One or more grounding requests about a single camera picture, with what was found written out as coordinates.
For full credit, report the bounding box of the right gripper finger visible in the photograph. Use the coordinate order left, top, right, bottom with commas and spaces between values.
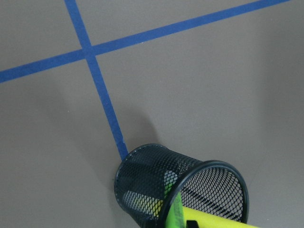
186, 220, 199, 228

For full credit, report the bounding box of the green highlighter pen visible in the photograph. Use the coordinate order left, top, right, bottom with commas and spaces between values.
164, 171, 187, 228

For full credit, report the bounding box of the yellow highlighter pen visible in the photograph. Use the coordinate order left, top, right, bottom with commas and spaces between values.
133, 197, 262, 228

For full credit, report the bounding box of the black mesh pen cup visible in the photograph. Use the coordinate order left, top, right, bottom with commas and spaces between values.
114, 143, 249, 228

